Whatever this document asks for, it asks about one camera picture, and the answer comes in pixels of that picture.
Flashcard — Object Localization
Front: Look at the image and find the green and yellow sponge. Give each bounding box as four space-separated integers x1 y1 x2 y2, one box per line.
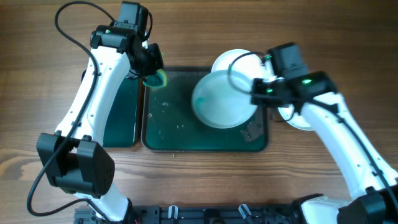
143 69 167 88

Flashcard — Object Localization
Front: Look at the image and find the white plate with green stain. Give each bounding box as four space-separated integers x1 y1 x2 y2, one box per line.
191 70 257 129

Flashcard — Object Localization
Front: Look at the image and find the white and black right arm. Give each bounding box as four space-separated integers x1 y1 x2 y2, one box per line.
251 71 397 223

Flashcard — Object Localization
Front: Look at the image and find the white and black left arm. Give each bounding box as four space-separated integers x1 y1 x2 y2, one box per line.
27 25 164 223

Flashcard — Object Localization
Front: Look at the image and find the small black water tray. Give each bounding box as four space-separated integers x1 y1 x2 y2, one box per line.
103 79 140 148

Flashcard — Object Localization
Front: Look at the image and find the large dark serving tray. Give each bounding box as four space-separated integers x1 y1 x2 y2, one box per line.
141 66 269 152

